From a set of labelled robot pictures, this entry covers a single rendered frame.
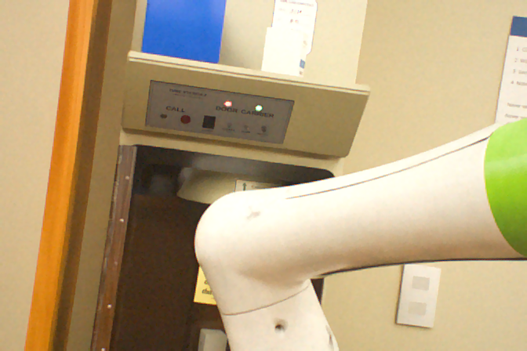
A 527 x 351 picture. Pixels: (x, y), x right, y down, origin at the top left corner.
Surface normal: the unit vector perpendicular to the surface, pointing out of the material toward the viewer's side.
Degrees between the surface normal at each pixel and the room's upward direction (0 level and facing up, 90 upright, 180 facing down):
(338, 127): 135
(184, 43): 90
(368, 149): 90
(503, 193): 98
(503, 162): 76
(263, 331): 94
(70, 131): 90
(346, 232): 106
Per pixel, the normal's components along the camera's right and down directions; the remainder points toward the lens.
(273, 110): -0.02, 0.75
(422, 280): 0.11, 0.07
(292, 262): -0.37, 0.63
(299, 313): 0.54, -0.15
